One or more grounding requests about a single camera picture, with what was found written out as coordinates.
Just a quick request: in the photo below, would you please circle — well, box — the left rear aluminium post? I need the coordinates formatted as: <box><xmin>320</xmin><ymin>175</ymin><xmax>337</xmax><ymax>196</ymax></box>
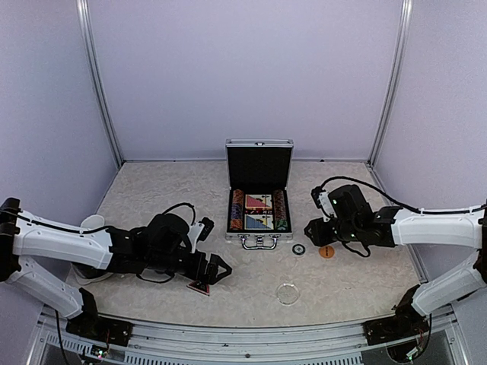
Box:
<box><xmin>76</xmin><ymin>0</ymin><xmax>125</xmax><ymax>170</ymax></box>

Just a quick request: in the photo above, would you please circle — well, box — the right rear aluminium post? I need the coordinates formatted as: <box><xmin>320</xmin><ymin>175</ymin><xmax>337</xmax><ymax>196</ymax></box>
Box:
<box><xmin>368</xmin><ymin>0</ymin><xmax>414</xmax><ymax>170</ymax></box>

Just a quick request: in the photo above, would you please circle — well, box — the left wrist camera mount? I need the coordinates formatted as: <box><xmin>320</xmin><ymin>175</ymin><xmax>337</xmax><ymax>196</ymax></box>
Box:
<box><xmin>188</xmin><ymin>217</ymin><xmax>215</xmax><ymax>253</ymax></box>

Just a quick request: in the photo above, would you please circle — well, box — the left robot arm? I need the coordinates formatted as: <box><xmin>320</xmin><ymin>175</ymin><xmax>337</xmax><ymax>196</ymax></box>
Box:
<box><xmin>1</xmin><ymin>198</ymin><xmax>232</xmax><ymax>338</ymax></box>

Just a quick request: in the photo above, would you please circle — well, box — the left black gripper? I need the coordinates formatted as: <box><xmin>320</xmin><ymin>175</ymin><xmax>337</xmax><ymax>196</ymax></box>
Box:
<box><xmin>147</xmin><ymin>248</ymin><xmax>232</xmax><ymax>285</ymax></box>

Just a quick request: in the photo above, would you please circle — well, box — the single green poker chip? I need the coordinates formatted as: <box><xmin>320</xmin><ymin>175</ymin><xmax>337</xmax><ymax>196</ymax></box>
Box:
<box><xmin>292</xmin><ymin>244</ymin><xmax>306</xmax><ymax>256</ymax></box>

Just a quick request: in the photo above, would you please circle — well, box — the clear round tray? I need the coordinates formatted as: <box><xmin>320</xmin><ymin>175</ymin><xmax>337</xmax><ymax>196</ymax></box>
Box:
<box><xmin>72</xmin><ymin>263</ymin><xmax>113</xmax><ymax>286</ymax></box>

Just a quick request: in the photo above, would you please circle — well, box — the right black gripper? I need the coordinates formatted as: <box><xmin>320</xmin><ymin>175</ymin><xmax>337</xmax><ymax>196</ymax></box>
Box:
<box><xmin>305</xmin><ymin>216</ymin><xmax>361</xmax><ymax>246</ymax></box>

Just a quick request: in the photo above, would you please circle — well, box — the aluminium poker case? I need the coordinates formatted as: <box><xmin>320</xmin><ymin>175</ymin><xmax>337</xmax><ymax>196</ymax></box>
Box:
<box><xmin>225</xmin><ymin>138</ymin><xmax>294</xmax><ymax>251</ymax></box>

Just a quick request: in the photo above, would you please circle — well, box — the clear round dealer puck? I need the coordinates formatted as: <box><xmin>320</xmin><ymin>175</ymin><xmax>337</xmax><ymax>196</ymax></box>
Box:
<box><xmin>275</xmin><ymin>283</ymin><xmax>300</xmax><ymax>306</ymax></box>

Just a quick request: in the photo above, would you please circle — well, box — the front aluminium frame rail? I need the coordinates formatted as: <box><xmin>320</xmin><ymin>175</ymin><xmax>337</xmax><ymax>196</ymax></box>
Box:
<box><xmin>36</xmin><ymin>303</ymin><xmax>469</xmax><ymax>365</ymax></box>

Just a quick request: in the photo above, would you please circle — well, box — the left chip row in case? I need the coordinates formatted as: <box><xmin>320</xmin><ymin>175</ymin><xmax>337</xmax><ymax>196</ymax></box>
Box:
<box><xmin>230</xmin><ymin>189</ymin><xmax>244</xmax><ymax>231</ymax></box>

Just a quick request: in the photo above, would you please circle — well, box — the chip row in case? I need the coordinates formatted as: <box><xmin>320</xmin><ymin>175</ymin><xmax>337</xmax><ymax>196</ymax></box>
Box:
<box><xmin>272</xmin><ymin>189</ymin><xmax>287</xmax><ymax>222</ymax></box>
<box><xmin>230</xmin><ymin>189</ymin><xmax>244</xmax><ymax>231</ymax></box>

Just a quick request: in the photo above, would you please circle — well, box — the blue playing card deck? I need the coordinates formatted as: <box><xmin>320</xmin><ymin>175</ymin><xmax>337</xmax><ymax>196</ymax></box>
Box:
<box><xmin>244</xmin><ymin>214</ymin><xmax>274</xmax><ymax>230</ymax></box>

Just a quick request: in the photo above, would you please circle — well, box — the right chip row in case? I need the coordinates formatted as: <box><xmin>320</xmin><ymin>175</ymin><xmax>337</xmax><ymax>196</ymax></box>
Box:
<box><xmin>272</xmin><ymin>189</ymin><xmax>287</xmax><ymax>222</ymax></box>

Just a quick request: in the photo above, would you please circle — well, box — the red playing card deck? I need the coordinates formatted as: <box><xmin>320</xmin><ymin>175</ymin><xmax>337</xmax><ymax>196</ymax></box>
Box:
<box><xmin>245</xmin><ymin>194</ymin><xmax>273</xmax><ymax>211</ymax></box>

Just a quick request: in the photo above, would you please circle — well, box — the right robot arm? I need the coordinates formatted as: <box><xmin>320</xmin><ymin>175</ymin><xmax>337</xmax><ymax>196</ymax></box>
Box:
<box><xmin>304</xmin><ymin>185</ymin><xmax>486</xmax><ymax>338</ymax></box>

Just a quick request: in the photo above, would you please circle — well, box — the aluminium post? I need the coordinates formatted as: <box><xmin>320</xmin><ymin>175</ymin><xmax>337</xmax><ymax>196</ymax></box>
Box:
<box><xmin>368</xmin><ymin>0</ymin><xmax>414</xmax><ymax>170</ymax></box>
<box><xmin>76</xmin><ymin>0</ymin><xmax>125</xmax><ymax>170</ymax></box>

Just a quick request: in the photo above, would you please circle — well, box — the red triangular dealer button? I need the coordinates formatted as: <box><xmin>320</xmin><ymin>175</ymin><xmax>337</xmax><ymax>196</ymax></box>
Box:
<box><xmin>186</xmin><ymin>281</ymin><xmax>210</xmax><ymax>296</ymax></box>

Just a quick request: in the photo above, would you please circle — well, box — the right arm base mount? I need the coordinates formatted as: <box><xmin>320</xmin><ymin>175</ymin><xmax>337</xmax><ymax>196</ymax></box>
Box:
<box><xmin>362</xmin><ymin>303</ymin><xmax>430</xmax><ymax>346</ymax></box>

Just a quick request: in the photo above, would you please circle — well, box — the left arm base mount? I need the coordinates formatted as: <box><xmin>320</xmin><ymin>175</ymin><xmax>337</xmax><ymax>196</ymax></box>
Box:
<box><xmin>66</xmin><ymin>288</ymin><xmax>133</xmax><ymax>347</ymax></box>

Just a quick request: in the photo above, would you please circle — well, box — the green poker chip stack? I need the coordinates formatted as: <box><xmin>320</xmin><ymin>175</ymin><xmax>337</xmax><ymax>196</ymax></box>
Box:
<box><xmin>275</xmin><ymin>220</ymin><xmax>288</xmax><ymax>231</ymax></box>

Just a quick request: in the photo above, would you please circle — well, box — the orange big blind button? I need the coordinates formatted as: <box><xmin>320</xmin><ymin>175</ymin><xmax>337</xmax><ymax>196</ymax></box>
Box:
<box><xmin>319</xmin><ymin>246</ymin><xmax>335</xmax><ymax>259</ymax></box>

